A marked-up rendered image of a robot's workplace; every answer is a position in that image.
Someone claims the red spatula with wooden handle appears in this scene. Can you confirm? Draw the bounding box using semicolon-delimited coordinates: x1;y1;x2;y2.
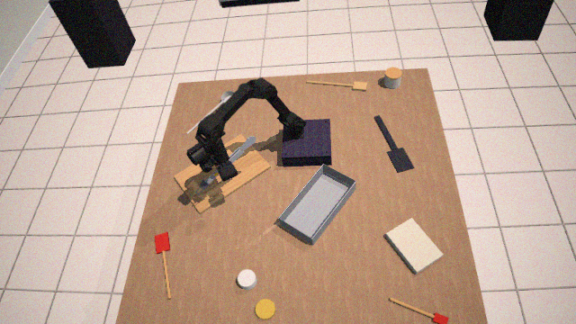
155;232;171;300

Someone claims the yellow round disc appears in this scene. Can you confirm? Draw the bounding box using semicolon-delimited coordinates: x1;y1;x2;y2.
256;299;275;320

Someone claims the light wooden board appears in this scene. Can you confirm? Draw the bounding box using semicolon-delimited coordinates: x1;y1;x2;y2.
174;134;271;214

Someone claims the beige flat block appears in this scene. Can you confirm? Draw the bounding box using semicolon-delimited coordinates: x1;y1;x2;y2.
386;218;444;274

